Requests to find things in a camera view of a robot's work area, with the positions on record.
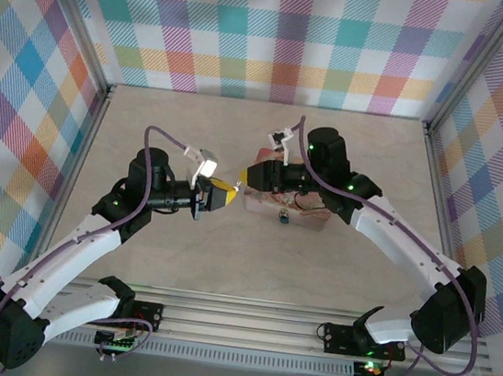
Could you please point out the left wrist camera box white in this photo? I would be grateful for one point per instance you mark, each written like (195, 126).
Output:
(208, 164)

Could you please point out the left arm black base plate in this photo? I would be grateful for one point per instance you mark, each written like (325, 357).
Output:
(147, 313)

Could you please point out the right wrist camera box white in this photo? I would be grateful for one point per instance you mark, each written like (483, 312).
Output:
(280, 137)

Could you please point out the small silver blue padlock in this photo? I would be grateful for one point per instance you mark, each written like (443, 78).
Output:
(284, 217)

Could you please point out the aluminium extrusion base rails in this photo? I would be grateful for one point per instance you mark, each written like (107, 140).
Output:
(237, 330)

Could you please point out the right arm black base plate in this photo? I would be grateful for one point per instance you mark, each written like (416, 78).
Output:
(338, 338)

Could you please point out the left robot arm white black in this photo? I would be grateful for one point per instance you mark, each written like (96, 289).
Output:
(77, 244)

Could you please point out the aluminium table side rail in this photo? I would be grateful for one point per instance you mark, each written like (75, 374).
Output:
(439, 199)
(72, 174)

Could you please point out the aluminium corner frame post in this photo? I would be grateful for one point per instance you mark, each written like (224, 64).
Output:
(476, 64)
(77, 16)

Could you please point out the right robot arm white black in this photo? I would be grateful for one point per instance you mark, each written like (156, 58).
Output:
(405, 250)

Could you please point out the pink illustrated diary book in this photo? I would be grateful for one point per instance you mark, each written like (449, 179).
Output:
(294, 214)

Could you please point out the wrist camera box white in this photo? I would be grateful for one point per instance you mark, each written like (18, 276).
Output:
(280, 137)
(208, 164)

